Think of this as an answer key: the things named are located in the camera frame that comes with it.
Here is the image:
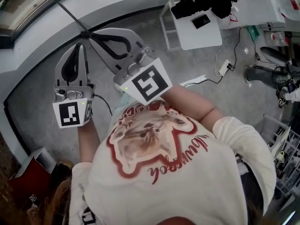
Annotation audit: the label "white power strip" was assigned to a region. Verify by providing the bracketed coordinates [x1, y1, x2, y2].
[217, 59, 233, 76]

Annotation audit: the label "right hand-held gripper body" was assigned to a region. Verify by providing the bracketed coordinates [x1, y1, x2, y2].
[113, 46, 173, 106]

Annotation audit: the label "person's left forearm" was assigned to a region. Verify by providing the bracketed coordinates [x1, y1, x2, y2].
[76, 120, 102, 165]

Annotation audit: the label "white desk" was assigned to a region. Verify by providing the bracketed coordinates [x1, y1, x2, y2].
[239, 0, 285, 30]

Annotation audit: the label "cream printed shirt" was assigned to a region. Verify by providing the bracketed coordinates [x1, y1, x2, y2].
[67, 101, 278, 225]

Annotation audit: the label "gold shiny object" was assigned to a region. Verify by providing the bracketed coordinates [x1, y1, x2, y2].
[56, 161, 74, 173]

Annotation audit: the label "black hanging cable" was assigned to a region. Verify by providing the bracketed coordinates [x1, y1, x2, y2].
[93, 93, 113, 115]

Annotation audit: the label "white wire rack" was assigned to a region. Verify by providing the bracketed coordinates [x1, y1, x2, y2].
[263, 113, 300, 198]

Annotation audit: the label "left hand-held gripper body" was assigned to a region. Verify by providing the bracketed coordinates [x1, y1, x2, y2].
[52, 83, 96, 128]

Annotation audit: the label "grey broom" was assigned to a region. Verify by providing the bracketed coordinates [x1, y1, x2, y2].
[47, 0, 94, 39]

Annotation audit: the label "red white open box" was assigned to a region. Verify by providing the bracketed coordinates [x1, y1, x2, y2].
[9, 147, 57, 186]

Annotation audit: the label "person's right forearm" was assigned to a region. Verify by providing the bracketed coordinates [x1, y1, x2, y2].
[161, 84, 224, 129]

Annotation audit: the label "clear plastic bag red label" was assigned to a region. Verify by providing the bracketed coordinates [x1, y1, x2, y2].
[275, 0, 300, 17]

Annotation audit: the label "white bag red print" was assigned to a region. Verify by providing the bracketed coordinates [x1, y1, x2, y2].
[219, 6, 240, 30]

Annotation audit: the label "black oval shell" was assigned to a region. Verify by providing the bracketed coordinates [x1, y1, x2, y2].
[259, 45, 294, 65]

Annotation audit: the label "black phone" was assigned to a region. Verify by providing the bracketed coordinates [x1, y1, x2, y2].
[191, 14, 212, 30]

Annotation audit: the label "green packet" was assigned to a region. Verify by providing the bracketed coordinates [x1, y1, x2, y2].
[247, 24, 260, 42]

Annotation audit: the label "white rack frame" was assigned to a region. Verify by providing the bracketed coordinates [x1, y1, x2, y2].
[160, 0, 182, 50]

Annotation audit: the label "black window frame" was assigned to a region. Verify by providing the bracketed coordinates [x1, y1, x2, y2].
[0, 0, 97, 49]

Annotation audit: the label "light blue star print trousers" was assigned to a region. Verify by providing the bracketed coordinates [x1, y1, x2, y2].
[114, 91, 132, 110]

